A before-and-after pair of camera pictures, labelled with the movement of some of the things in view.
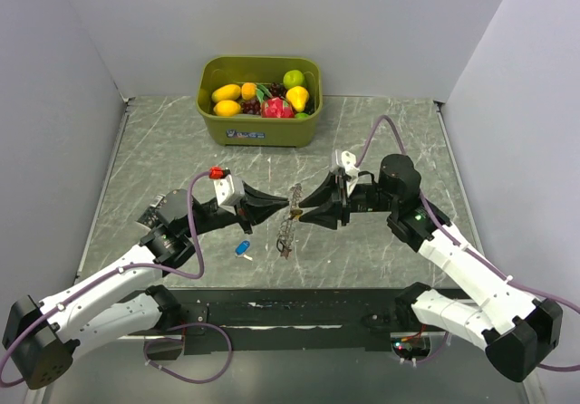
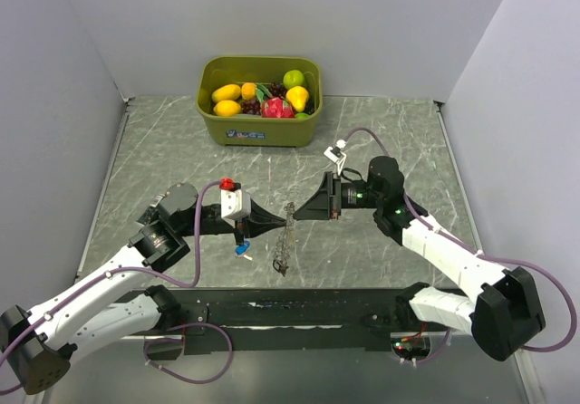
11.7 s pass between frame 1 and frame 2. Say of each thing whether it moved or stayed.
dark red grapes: stayed
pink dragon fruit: stayed
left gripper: moved
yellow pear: stayed
